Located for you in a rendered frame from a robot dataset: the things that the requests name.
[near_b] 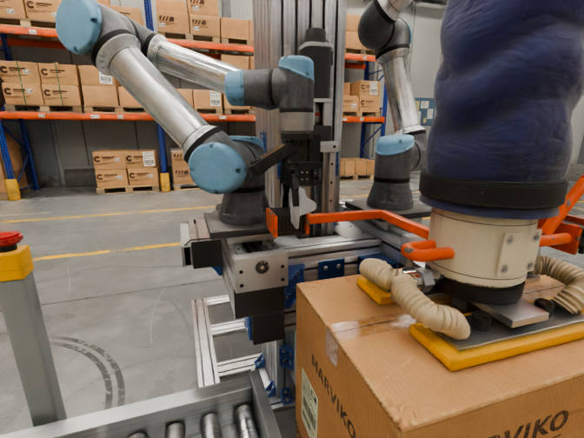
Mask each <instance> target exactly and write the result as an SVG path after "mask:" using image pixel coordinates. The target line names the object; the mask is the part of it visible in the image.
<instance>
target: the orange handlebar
mask: <svg viewBox="0 0 584 438"><path fill-rule="evenodd" d="M377 218H381V219H383V220H385V221H387V222H390V223H392V224H394V225H396V226H398V227H400V228H402V229H405V230H407V231H409V232H411V233H413V234H415V235H417V236H420V237H422V238H424V239H426V241H418V242H406V243H404V244H403V245H402V246H401V253H402V255H403V256H404V257H406V258H408V259H409V260H412V261H415V262H432V261H439V260H445V259H452V258H453V257H454V256H455V252H454V251H453V249H451V248H450V247H443V248H436V243H435V240H429V239H428V234H429V227H426V226H424V225H421V224H419V223H418V222H414V221H411V220H409V219H407V218H405V217H402V216H399V215H397V214H395V213H392V212H390V211H387V210H385V209H383V210H381V209H368V210H356V211H343V212H331V213H320V214H309V224H315V223H325V222H346V221H356V220H367V219H377ZM571 240H572V237H571V235H570V234H569V233H560V234H552V235H545V236H541V239H540V244H539V247H544V246H551V245H557V244H564V243H570V242H571Z"/></svg>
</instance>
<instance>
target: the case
mask: <svg viewBox="0 0 584 438"><path fill-rule="evenodd" d="M538 276H540V277H541V278H540V281H539V282H531V283H526V284H525V286H524V289H523V294H522V297H521V299H522V300H524V301H526V302H529V301H533V300H535V299H537V298H548V297H554V296H555V295H556V296H557V295H558V294H557V293H561V291H562V290H563V289H564V287H566V286H567V285H565V284H564V283H562V282H559V281H558V280H555V279H554V278H551V277H547V276H546V275H538ZM358 277H362V275H361V274H359V275H349V276H343V277H336V278H330V279H324V280H318V281H312V282H301V283H297V284H296V396H295V420H296V422H297V425H298V428H299V429H300V432H301V434H302V438H584V338H582V339H579V340H575V341H571V342H565V343H562V344H558V345H554V346H552V347H548V348H542V349H538V350H535V351H531V352H527V353H524V354H520V355H514V356H510V357H507V358H503V359H500V360H496V361H492V362H486V363H483V364H480V365H476V366H473V367H469V368H463V369H459V370H456V371H451V370H449V369H448V368H446V367H445V366H444V365H443V364H442V363H441V362H440V361H439V360H438V359H437V358H436V357H435V356H433V355H432V354H431V353H430V352H429V351H428V350H427V349H426V348H425V347H424V346H423V345H421V344H420V343H419V342H418V341H417V340H416V339H415V338H414V337H413V336H412V335H411V334H410V333H409V329H410V325H411V324H413V323H417V321H416V319H413V318H412V317H411V315H409V314H408V313H407V312H406V311H405V310H404V309H403V308H402V306H401V305H399V304H397V303H392V304H387V305H379V304H378V303H377V302H375V301H374V300H373V299H372V298H371V297H370V296H369V295H368V294H367V293H366V292H365V291H364V290H362V289H361V288H360V287H359V286H358V285H357V278H358Z"/></svg>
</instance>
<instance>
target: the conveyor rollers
mask: <svg viewBox="0 0 584 438"><path fill-rule="evenodd" d="M235 419H236V427H237V433H238V437H239V438H259V434H258V431H257V427H256V422H255V418H254V415H253V411H252V408H251V407H250V406H249V405H242V406H240V407H239V408H237V409H236V411H235ZM201 431H202V438H222V431H221V424H220V418H219V416H218V415H216V414H209V415H206V416H204V417H203V418H202V420H201ZM130 438H148V436H147V435H145V434H141V433H140V434H134V435H132V436H131V437H130ZM164 438H185V427H184V426H183V425H182V424H181V423H174V424H171V425H170V426H168V427H167V428H166V430H165V436H164Z"/></svg>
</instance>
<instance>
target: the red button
mask: <svg viewBox="0 0 584 438"><path fill-rule="evenodd" d="M22 239H23V234H22V233H19V232H18V231H5V232H0V253H5V252H11V251H13V250H16V249H17V243H19V242H21V240H22Z"/></svg>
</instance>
